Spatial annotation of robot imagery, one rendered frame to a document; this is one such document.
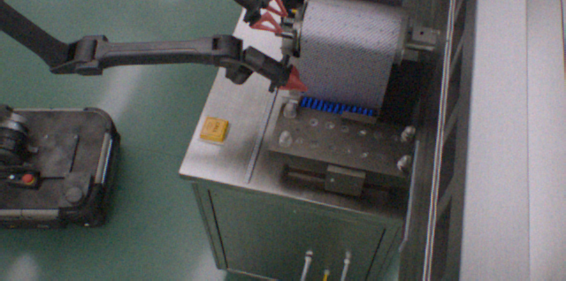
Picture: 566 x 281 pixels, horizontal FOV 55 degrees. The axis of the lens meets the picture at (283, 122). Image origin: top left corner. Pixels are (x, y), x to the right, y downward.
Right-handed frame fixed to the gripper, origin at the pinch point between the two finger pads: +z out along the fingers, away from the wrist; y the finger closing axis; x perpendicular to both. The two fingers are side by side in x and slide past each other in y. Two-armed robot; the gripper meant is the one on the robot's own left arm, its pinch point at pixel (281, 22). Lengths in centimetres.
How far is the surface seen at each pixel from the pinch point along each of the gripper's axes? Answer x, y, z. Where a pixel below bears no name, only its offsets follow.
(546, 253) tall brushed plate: 50, 58, 32
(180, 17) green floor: -151, -112, 13
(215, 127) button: -36.3, 14.5, 8.1
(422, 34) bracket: 25.5, -0.2, 24.7
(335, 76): 1.6, 5.3, 19.4
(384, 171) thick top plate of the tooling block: 3.6, 24.6, 39.9
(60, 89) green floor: -179, -48, -21
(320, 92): -7.0, 5.2, 21.8
